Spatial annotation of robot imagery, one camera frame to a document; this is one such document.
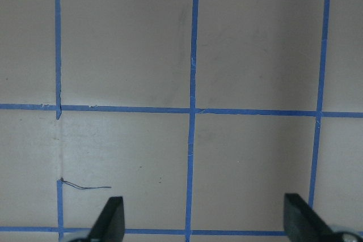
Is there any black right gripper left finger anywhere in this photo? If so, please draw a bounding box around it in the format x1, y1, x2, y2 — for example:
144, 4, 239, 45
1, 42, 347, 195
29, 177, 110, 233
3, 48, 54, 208
86, 196, 125, 242

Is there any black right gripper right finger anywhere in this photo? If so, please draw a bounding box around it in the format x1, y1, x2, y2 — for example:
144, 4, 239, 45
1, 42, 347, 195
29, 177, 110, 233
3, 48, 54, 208
283, 193, 337, 242

